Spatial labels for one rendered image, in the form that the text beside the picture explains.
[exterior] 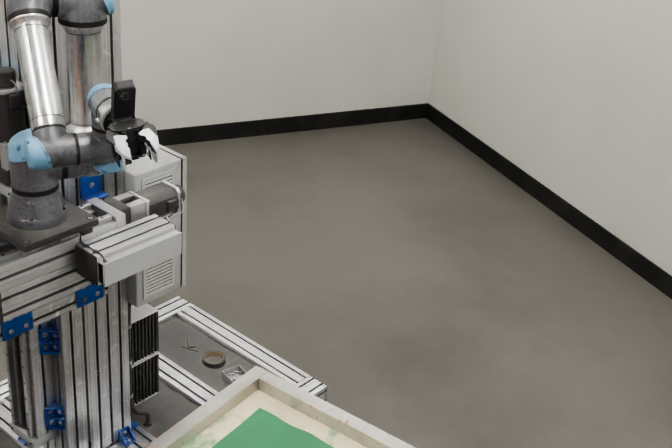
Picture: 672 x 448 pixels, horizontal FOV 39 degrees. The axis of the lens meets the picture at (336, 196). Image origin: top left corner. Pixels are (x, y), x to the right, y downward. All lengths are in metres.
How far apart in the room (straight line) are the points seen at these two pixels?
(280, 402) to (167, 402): 1.23
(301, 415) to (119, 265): 0.63
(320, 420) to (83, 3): 1.14
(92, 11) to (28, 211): 0.54
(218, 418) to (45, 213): 0.68
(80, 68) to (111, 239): 0.49
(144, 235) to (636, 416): 2.36
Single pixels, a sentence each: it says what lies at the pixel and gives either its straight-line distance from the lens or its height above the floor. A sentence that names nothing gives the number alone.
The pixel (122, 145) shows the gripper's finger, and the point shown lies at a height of 1.68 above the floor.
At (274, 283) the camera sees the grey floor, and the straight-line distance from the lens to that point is 4.62.
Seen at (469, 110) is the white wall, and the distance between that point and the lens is 6.32.
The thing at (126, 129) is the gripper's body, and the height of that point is 1.68.
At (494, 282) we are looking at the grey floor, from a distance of 4.85.
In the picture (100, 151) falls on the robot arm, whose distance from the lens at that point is 2.17.
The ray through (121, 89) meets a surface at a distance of 1.96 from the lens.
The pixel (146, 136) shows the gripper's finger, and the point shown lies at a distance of 1.94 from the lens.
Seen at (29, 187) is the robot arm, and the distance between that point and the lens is 2.45.
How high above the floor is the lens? 2.45
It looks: 26 degrees down
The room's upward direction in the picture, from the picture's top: 5 degrees clockwise
